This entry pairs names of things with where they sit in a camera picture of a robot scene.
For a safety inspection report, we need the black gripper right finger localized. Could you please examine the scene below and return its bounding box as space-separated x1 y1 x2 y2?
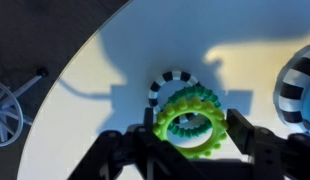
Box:
226 108 260 156

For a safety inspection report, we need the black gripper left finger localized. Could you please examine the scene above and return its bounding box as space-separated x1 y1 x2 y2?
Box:
142 106 156 135

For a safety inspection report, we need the light green knobbed ring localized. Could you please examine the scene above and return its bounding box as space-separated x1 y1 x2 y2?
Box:
152 97 230 160

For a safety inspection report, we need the white swivel chair base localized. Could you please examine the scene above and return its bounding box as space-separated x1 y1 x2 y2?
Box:
0 67 50 148

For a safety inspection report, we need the small black white striped ring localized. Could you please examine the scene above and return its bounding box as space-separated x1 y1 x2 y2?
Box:
147 69 202 125

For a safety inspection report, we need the dark green knobbed ring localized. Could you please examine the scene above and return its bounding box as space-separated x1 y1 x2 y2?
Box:
162 85 222 140

